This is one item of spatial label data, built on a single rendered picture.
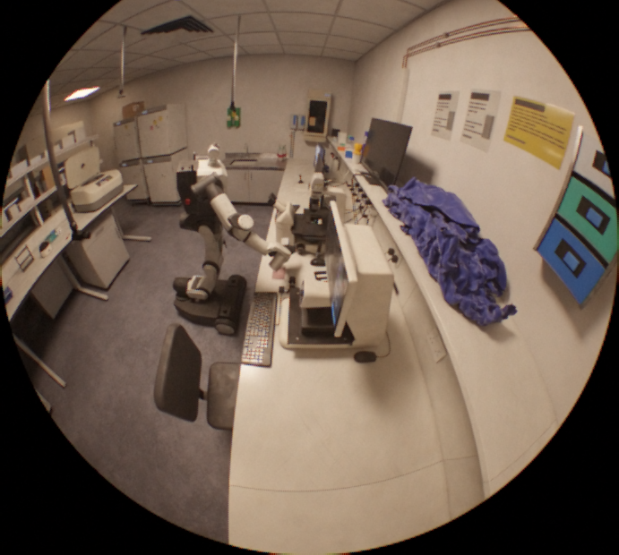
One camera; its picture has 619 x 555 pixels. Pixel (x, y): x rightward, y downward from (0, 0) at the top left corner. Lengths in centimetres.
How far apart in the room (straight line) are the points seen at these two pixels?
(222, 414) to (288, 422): 44
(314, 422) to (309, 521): 46
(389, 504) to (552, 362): 77
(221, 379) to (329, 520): 91
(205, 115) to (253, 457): 438
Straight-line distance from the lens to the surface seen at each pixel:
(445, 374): 103
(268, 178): 351
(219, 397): 128
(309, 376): 99
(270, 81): 395
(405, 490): 109
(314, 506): 99
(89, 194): 274
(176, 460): 189
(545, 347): 87
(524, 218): 90
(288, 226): 139
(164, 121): 389
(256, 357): 100
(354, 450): 98
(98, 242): 282
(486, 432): 62
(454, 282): 71
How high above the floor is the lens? 169
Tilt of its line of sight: 37 degrees down
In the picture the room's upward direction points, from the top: 7 degrees clockwise
